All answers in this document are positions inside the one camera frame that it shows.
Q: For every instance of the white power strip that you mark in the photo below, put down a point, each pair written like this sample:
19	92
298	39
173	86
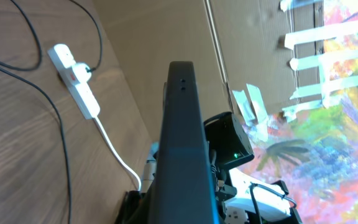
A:
63	59

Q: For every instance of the white charger adapter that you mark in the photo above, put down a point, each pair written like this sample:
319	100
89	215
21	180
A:
79	73

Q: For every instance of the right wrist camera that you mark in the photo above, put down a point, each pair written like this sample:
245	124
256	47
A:
150	168

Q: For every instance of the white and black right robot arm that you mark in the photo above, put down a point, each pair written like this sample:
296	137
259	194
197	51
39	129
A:
239	197

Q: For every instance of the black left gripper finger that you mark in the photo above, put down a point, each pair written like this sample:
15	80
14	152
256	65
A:
182	191

